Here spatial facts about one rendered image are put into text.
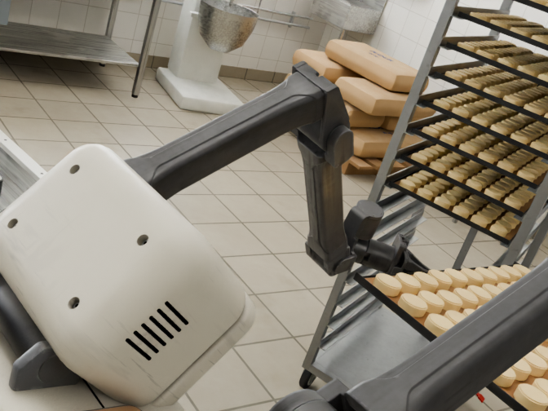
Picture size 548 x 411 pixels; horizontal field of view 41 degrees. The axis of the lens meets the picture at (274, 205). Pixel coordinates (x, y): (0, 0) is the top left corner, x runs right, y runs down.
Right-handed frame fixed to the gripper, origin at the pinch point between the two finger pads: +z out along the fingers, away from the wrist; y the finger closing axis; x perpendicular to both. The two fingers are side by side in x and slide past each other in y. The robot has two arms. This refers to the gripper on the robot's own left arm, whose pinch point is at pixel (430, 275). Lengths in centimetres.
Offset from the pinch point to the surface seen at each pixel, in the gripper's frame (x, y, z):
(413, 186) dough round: -82, 6, 8
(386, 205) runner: -88, 17, 4
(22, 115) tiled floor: -257, 93, -173
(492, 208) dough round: -85, 5, 35
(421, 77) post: -79, -26, -4
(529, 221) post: -60, -2, 37
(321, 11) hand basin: -483, 2, -30
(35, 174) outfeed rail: -6, 11, -84
